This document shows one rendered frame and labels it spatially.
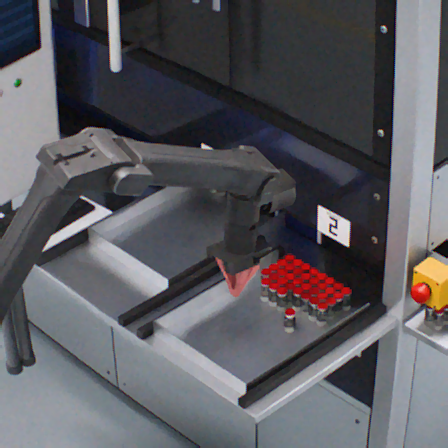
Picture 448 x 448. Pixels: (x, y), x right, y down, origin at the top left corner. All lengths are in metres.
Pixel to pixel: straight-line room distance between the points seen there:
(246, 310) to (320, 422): 0.46
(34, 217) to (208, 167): 0.32
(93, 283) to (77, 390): 1.10
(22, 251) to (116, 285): 0.84
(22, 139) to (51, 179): 1.26
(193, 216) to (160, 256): 0.16
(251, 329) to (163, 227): 0.40
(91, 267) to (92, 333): 0.86
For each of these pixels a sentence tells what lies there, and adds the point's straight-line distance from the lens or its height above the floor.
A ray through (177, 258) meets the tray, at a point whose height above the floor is 0.88.
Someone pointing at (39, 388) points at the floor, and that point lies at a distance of 3.76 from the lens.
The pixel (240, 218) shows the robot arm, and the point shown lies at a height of 1.25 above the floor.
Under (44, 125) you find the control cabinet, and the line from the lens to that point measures 3.08.
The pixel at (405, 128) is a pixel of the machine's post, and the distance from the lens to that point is 2.32.
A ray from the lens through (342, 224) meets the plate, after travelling 2.55.
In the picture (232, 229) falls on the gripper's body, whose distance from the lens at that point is 2.19.
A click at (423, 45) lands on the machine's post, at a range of 2.23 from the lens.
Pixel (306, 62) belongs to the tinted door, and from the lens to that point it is 2.46.
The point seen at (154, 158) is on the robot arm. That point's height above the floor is 1.50.
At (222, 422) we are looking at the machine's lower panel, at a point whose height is 0.25.
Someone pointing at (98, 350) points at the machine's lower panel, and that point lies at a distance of 3.58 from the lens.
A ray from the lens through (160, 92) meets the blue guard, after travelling 2.83.
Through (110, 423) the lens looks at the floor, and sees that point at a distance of 3.62.
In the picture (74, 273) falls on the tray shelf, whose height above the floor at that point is 0.88.
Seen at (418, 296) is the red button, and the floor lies 1.00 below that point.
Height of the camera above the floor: 2.48
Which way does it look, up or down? 35 degrees down
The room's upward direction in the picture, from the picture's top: 1 degrees counter-clockwise
